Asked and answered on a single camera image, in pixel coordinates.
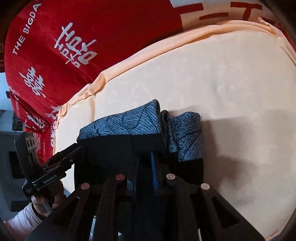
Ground red wedding sofa cover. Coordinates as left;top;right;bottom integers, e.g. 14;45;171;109
3;0;285;164

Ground cream seat cushion cover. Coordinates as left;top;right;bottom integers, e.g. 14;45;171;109
53;20;295;240

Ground black pants with blue trim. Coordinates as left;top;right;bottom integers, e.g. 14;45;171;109
74;100;204;196

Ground person left hand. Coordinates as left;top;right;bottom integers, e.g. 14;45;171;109
31;181;66;217

